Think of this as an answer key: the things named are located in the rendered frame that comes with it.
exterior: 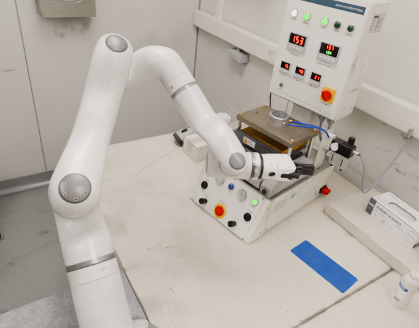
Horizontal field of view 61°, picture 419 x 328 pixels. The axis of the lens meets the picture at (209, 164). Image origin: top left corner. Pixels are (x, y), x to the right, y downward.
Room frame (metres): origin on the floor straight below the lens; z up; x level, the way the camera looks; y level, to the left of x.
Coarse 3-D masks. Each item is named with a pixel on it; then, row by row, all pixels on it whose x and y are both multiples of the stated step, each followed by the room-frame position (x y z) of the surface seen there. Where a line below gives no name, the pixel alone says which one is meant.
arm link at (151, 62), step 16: (144, 48) 1.05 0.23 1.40; (160, 48) 1.04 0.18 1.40; (144, 64) 1.01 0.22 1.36; (160, 64) 1.01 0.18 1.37; (176, 64) 1.02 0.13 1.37; (128, 80) 1.01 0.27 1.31; (144, 80) 1.01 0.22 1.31; (160, 80) 1.02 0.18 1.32; (176, 80) 0.99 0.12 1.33; (192, 80) 1.01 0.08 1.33
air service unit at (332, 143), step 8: (328, 144) 1.23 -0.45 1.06; (336, 144) 1.19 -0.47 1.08; (344, 144) 1.19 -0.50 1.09; (352, 144) 1.18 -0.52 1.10; (336, 152) 1.20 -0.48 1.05; (344, 152) 1.18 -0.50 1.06; (352, 152) 1.17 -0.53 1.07; (336, 160) 1.20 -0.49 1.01; (344, 160) 1.17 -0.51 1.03; (344, 168) 1.17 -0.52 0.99
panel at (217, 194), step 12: (204, 180) 1.18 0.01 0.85; (228, 180) 1.13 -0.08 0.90; (204, 192) 1.15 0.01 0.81; (216, 192) 1.12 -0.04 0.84; (228, 192) 1.10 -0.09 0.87; (252, 192) 1.05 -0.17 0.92; (204, 204) 1.12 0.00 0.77; (216, 204) 1.09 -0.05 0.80; (228, 204) 1.07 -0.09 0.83; (240, 204) 1.05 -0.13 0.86; (252, 204) 1.02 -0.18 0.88; (216, 216) 1.06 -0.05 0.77; (228, 216) 1.04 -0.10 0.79; (240, 216) 1.02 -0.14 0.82; (252, 216) 1.00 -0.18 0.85; (228, 228) 1.01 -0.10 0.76; (240, 228) 0.99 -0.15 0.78
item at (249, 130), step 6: (246, 132) 1.25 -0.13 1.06; (252, 132) 1.25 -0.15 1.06; (258, 132) 1.26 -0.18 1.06; (258, 138) 1.21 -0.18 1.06; (264, 138) 1.22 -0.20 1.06; (270, 138) 1.22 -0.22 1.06; (270, 144) 1.17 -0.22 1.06; (276, 144) 1.18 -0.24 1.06; (282, 144) 1.18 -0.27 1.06; (300, 144) 1.22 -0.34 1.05; (282, 150) 1.14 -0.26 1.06; (294, 150) 1.20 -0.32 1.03
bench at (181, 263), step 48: (144, 144) 1.56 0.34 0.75; (144, 192) 1.18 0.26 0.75; (336, 192) 1.35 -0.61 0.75; (144, 240) 0.91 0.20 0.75; (192, 240) 0.94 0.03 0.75; (240, 240) 0.97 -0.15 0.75; (288, 240) 1.00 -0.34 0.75; (336, 240) 1.03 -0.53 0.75; (144, 288) 0.70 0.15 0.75; (192, 288) 0.73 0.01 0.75; (240, 288) 0.75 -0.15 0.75; (288, 288) 0.77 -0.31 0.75; (384, 288) 0.82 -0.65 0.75
